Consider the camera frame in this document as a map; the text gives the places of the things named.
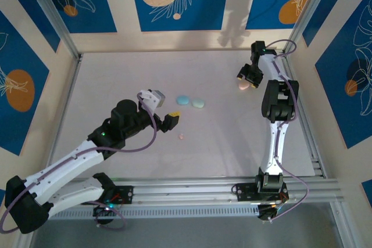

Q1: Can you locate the black base controller box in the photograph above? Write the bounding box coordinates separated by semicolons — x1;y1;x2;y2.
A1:
257;204;280;221
92;206;116;225

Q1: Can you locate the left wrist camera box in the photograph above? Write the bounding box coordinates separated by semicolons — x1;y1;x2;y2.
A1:
138;89;166;112

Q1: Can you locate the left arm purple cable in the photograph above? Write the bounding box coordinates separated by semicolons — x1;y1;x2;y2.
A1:
0;92;159;234

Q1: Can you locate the aluminium table side rail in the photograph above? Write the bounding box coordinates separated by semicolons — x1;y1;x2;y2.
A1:
279;51;328;178
46;55;84;161

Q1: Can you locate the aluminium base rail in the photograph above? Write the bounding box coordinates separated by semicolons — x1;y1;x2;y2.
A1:
58;175;341;206

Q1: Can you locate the aluminium frame post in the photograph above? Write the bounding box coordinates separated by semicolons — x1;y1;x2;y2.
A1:
282;0;342;57
20;0;84;62

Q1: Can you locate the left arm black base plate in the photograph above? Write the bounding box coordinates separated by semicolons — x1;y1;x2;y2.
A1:
109;185;135;206

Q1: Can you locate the grey slotted cable duct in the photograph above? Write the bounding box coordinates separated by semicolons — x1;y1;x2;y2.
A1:
52;204;262;220

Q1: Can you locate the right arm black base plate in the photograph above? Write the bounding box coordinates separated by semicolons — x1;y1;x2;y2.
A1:
233;182;289;203

